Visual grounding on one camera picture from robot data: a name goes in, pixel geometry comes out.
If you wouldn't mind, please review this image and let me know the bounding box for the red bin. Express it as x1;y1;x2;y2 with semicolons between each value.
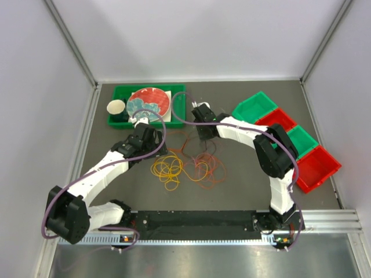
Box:
255;108;297;131
297;145;341;193

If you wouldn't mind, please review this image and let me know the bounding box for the green bin far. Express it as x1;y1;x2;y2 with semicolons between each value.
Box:
232;92;278;124

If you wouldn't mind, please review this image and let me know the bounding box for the cream paper cup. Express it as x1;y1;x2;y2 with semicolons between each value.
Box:
106;100;126;116

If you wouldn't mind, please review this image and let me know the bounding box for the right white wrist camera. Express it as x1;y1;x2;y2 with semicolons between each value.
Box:
191;101;210;109

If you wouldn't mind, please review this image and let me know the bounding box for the aluminium frame rail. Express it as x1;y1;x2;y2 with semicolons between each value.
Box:
302;209;362;233

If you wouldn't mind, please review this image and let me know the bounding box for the yellow cable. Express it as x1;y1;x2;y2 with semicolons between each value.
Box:
150;149;185;191

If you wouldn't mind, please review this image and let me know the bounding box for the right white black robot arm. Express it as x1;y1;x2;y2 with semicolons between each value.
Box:
192;103;304;233

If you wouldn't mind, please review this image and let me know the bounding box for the red bin near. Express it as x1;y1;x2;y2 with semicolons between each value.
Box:
297;145;341;193

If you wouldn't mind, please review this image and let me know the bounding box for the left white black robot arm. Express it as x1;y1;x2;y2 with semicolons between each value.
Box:
42;123;168;244

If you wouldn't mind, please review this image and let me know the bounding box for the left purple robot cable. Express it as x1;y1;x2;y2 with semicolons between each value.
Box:
41;109;168;253

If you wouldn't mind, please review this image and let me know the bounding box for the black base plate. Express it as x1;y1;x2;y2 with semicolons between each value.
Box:
98;210;307;241

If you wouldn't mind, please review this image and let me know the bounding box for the red blue floral plate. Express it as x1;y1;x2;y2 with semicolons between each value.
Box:
126;86;171;123

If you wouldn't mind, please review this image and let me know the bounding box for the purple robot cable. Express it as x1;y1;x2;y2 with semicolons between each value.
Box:
170;92;304;251
41;109;168;253

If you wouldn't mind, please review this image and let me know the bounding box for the green plastic tray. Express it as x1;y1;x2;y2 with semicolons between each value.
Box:
112;83;187;129

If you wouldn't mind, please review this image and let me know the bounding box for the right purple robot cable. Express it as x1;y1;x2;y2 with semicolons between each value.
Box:
170;92;304;251

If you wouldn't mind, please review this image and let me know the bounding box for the slotted cable duct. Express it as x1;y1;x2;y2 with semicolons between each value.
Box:
57;233;293;246

